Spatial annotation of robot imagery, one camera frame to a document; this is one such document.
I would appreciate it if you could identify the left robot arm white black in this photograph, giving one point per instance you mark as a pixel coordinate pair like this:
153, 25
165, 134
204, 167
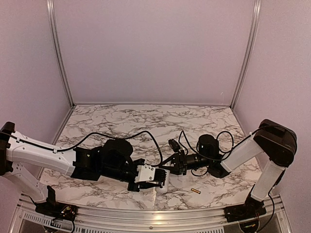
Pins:
112, 160

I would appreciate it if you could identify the aluminium post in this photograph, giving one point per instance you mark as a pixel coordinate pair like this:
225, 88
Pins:
248, 52
58, 53

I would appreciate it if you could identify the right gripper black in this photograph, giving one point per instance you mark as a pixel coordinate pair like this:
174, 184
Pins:
180, 162

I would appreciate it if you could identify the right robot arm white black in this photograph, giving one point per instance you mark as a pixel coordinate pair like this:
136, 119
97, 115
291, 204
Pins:
274, 140

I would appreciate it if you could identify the white remote control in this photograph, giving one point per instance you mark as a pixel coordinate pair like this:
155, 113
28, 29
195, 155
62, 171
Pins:
162, 189

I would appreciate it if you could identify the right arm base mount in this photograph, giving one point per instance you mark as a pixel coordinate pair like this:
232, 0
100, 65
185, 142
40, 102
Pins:
243, 211

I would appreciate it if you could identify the front aluminium frame rail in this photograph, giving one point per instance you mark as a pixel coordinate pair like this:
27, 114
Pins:
104, 220

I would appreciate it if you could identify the gold battery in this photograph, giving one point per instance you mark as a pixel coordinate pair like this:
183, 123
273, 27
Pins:
195, 190

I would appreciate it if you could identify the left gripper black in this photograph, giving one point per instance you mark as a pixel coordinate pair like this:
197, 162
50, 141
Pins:
141, 186

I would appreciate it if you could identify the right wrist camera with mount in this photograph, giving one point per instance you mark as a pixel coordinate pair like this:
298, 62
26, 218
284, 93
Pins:
175, 146

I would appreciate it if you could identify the right rear aluminium post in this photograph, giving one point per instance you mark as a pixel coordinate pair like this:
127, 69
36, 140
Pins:
248, 52

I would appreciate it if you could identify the left rear aluminium post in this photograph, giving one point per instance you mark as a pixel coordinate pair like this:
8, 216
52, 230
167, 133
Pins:
58, 53

